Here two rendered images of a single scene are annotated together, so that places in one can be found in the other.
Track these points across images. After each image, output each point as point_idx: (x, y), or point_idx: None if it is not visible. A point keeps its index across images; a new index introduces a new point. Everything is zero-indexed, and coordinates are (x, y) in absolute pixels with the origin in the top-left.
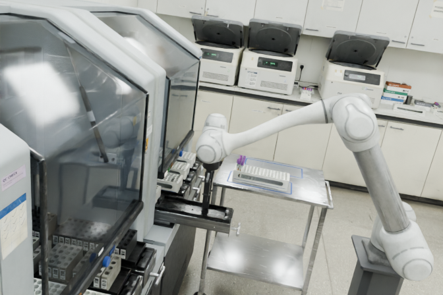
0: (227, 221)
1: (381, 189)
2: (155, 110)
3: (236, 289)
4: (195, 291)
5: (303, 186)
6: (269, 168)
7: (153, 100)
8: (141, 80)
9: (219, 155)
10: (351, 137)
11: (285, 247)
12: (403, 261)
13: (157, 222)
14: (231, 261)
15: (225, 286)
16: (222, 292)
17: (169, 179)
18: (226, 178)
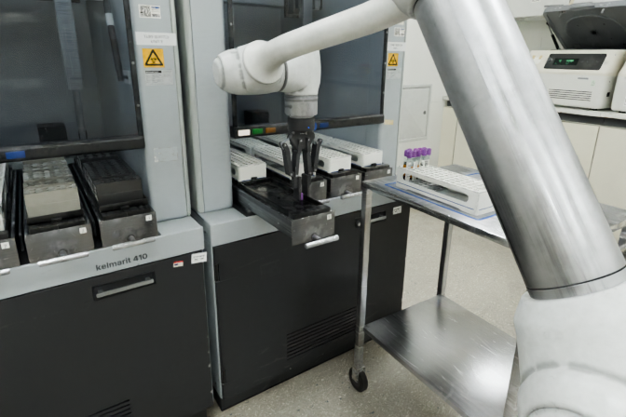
0: (292, 216)
1: (475, 122)
2: (185, 16)
3: (435, 401)
4: (370, 370)
5: None
6: None
7: (182, 0)
8: None
9: (233, 74)
10: None
11: None
12: (526, 398)
13: (239, 206)
14: (407, 338)
15: (421, 387)
16: (407, 393)
17: None
18: (390, 182)
